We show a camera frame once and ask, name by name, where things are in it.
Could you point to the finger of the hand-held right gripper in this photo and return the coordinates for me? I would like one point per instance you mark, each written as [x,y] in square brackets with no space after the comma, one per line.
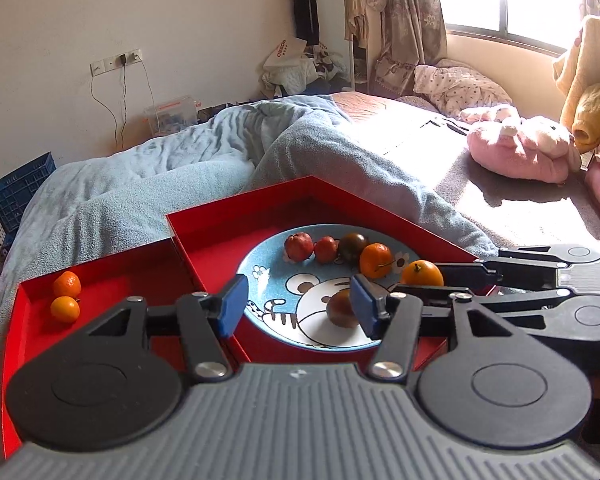
[525,305]
[465,274]

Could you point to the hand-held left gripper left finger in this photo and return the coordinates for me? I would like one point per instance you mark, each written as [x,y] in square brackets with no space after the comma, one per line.
[232,305]

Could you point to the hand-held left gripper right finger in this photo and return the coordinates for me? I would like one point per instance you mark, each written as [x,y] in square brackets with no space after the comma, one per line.
[365,305]

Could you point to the dark tomato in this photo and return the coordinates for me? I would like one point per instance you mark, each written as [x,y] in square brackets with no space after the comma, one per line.
[342,309]
[354,246]

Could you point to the small orange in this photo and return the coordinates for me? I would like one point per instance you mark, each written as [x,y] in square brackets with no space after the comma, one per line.
[376,260]
[64,309]
[67,284]
[422,274]

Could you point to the blue cartoon plate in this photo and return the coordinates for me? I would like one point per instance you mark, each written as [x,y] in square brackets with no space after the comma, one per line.
[280,270]

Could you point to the red tray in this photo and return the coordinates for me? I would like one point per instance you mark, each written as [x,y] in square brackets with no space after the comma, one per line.
[120,285]
[215,240]

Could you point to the red fruit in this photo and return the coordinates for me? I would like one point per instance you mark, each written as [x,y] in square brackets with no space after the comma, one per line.
[299,246]
[326,249]

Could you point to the bed with brown sheet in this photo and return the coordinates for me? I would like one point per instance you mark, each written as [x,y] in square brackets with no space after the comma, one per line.
[480,190]

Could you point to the pink plush toy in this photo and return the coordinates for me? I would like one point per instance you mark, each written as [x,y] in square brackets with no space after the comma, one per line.
[520,150]

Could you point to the light blue blanket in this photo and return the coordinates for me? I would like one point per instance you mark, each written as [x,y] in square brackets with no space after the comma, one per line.
[180,170]

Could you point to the dark object on bed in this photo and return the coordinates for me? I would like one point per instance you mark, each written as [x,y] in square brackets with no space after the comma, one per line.
[445,125]

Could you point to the clear plastic storage box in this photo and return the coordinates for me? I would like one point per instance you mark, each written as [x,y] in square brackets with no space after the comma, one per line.
[172,116]

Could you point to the yellow fleece blanket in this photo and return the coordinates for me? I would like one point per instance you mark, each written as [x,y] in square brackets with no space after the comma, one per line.
[590,90]

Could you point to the pile of clothes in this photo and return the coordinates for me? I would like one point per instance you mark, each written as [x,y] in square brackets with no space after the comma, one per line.
[305,77]

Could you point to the blue plastic crate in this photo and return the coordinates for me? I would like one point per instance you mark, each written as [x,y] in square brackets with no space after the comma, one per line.
[22,185]

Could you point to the brown floral curtain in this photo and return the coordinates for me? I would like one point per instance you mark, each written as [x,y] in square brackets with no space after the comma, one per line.
[410,30]

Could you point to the white shopping bag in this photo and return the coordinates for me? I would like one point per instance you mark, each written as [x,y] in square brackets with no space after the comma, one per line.
[282,55]

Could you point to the window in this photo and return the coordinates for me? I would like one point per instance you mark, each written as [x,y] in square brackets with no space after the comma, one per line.
[510,0]

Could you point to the beige hanging clothes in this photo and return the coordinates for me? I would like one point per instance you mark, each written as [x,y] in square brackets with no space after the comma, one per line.
[362,0]

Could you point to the black hanging coat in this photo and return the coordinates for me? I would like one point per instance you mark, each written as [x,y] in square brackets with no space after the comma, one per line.
[306,5]

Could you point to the white wall socket strip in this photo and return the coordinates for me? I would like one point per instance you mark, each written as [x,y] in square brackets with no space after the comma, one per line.
[107,64]

